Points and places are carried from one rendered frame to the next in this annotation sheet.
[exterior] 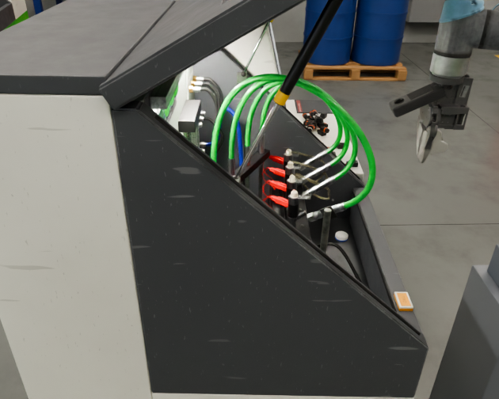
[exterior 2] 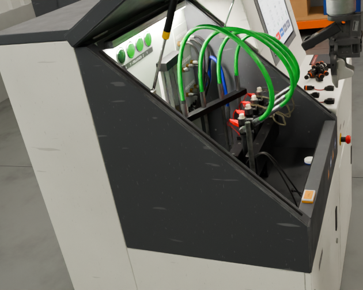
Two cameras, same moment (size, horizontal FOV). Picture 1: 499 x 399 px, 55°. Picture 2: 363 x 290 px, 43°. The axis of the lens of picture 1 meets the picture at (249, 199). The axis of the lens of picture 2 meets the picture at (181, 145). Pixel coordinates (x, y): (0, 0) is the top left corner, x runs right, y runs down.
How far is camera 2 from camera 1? 0.63 m
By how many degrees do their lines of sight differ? 24
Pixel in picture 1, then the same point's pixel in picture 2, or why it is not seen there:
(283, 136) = (259, 77)
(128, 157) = (86, 77)
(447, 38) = not seen: outside the picture
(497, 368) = not seen: outside the picture
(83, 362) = (84, 219)
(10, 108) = (29, 51)
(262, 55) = (238, 15)
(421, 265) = not seen: outside the picture
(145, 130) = (92, 59)
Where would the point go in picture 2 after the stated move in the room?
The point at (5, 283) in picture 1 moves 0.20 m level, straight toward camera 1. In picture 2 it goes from (38, 159) to (33, 190)
